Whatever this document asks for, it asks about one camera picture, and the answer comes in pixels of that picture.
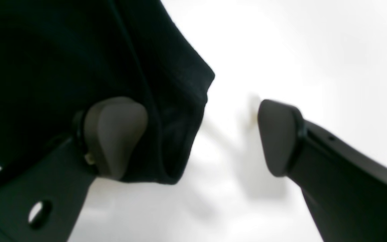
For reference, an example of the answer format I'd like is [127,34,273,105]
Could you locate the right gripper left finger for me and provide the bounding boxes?
[0,97,148,242]

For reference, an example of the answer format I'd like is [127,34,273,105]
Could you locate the black T-shirt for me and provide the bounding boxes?
[0,0,215,185]

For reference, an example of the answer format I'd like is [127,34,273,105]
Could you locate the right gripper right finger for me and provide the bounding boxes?
[258,99,387,242]

